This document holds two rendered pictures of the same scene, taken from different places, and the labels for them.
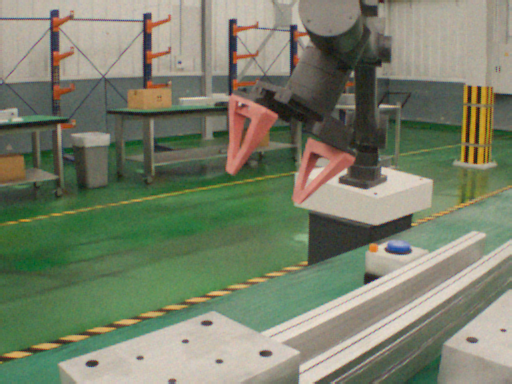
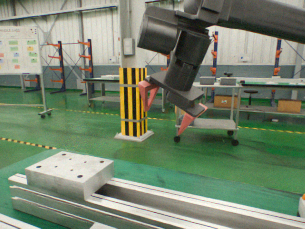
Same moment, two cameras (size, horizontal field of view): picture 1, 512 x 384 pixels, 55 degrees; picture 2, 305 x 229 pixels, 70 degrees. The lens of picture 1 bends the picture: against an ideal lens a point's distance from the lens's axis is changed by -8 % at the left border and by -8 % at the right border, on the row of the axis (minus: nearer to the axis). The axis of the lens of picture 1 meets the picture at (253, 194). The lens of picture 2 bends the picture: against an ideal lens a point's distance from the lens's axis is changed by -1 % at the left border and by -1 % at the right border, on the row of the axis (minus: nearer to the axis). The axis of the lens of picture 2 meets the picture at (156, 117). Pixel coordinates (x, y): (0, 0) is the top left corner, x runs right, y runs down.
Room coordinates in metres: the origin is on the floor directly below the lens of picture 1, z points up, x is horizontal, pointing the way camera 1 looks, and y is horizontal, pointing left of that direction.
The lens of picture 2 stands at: (0.34, -0.44, 1.12)
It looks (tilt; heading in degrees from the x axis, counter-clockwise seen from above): 13 degrees down; 65
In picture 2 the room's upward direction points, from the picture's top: straight up
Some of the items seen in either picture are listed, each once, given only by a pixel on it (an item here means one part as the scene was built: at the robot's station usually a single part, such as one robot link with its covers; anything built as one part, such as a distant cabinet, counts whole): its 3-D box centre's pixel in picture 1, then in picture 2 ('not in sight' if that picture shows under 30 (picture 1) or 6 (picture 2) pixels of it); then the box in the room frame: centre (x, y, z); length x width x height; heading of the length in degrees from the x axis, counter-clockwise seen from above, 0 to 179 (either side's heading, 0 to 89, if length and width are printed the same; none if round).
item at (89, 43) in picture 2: not in sight; (55, 67); (0.47, 10.04, 1.10); 3.30 x 0.90 x 2.20; 132
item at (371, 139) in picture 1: (368, 138); not in sight; (1.29, -0.28, 0.97); 0.09 x 0.05 x 0.10; 165
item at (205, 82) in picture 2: not in sight; (203, 107); (2.41, 2.26, 0.50); 1.03 x 0.55 x 1.01; 144
